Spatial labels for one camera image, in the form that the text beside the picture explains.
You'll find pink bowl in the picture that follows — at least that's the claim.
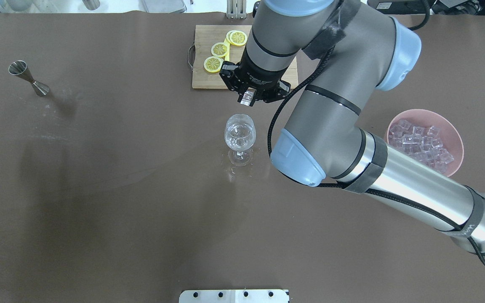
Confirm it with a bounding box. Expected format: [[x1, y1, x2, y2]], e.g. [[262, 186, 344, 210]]
[[385, 109, 464, 177]]

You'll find clear ice cube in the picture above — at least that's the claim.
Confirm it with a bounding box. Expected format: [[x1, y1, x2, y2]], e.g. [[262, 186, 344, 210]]
[[240, 88, 255, 106]]

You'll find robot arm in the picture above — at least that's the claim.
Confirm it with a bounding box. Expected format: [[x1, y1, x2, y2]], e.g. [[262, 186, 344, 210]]
[[220, 0, 485, 261]]

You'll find lemon slice bottom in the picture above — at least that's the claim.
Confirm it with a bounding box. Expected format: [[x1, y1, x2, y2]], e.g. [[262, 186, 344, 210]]
[[203, 56, 224, 73]]

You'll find lemon slice middle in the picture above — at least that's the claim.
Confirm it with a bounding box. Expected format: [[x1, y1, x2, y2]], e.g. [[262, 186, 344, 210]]
[[211, 42, 227, 58]]

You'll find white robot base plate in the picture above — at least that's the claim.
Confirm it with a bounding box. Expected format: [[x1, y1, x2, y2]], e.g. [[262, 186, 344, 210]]
[[179, 289, 290, 303]]

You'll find aluminium frame post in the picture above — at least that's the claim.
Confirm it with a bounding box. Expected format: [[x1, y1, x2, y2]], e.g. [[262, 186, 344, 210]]
[[227, 0, 248, 19]]

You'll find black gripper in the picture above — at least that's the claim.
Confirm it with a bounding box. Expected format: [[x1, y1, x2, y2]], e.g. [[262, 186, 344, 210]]
[[219, 60, 291, 106]]

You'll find pile of clear ice cubes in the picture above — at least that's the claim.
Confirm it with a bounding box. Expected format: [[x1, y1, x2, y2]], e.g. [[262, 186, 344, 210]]
[[386, 119, 456, 174]]

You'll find steel double jigger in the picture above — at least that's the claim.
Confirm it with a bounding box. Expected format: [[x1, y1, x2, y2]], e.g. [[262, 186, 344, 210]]
[[8, 60, 50, 97]]

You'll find clear wine glass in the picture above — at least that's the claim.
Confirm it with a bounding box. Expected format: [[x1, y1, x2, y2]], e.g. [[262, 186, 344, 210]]
[[224, 114, 256, 167]]

